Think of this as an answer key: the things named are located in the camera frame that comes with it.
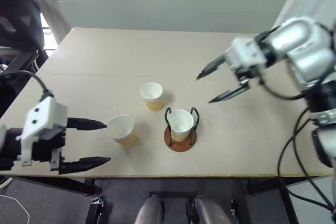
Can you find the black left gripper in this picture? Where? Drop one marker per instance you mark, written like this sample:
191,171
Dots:
43,150

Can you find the dark rounded grey shape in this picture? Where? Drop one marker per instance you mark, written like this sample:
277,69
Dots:
150,211
210,212

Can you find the black office chair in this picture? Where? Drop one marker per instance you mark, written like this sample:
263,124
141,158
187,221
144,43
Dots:
18,11

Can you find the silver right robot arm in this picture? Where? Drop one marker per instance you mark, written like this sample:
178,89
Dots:
304,45

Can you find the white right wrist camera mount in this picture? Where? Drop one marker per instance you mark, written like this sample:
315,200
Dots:
244,53

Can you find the black metal stand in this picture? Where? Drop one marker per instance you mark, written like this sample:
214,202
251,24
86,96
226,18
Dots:
15,58

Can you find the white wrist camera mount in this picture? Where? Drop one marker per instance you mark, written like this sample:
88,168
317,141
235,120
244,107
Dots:
244,53
43,121

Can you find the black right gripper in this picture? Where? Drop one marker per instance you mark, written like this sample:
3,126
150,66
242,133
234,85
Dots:
248,73

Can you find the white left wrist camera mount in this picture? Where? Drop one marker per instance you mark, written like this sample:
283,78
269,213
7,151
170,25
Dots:
43,121

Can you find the white and tan paper cup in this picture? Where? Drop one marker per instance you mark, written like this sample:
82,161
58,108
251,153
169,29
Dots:
180,127
151,98
121,130

